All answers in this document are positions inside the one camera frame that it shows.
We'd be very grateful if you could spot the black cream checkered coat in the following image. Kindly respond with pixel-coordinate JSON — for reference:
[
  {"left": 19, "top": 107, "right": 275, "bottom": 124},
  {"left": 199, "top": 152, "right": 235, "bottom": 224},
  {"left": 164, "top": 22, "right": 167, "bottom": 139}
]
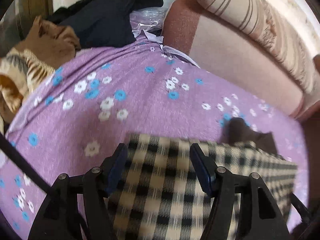
[{"left": 107, "top": 118, "right": 301, "bottom": 239}]

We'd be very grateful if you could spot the black clothes pile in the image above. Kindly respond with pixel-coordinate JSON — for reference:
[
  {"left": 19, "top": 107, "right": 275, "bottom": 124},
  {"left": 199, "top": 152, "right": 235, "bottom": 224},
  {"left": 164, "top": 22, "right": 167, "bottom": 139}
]
[{"left": 47, "top": 0, "right": 164, "bottom": 49}]

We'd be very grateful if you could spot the purple floral bed sheet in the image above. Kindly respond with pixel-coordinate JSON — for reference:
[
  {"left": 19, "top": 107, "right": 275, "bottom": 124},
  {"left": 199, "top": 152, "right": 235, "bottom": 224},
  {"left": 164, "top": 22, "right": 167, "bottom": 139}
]
[{"left": 0, "top": 37, "right": 311, "bottom": 240}]

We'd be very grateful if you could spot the tiger print blanket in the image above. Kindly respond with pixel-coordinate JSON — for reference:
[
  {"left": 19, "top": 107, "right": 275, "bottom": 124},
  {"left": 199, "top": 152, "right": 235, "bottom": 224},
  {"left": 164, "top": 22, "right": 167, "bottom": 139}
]
[{"left": 1, "top": 48, "right": 55, "bottom": 123}]

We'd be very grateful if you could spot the brown garment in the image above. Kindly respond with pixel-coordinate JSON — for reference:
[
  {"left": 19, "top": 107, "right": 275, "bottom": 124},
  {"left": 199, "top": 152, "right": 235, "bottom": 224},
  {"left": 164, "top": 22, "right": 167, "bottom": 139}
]
[{"left": 14, "top": 16, "right": 81, "bottom": 69}]

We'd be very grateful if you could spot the striped floral pillow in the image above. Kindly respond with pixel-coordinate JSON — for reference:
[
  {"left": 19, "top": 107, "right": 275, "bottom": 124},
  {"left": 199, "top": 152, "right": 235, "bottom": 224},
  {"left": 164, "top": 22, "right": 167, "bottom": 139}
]
[{"left": 197, "top": 0, "right": 319, "bottom": 94}]

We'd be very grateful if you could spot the clear plastic bag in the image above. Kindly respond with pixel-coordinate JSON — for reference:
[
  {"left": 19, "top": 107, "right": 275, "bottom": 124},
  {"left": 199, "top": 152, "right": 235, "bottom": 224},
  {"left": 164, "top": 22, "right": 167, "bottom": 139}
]
[{"left": 130, "top": 7, "right": 167, "bottom": 44}]

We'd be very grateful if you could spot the black cable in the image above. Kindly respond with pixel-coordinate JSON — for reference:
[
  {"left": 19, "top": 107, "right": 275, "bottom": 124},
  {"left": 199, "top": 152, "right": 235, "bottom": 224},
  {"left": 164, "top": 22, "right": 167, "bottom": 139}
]
[{"left": 0, "top": 132, "right": 52, "bottom": 193}]

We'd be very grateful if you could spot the wooden door frame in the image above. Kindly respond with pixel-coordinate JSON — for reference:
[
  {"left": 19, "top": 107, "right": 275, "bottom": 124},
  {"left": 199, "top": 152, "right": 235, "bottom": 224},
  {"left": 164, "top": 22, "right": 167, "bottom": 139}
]
[{"left": 14, "top": 0, "right": 53, "bottom": 40}]

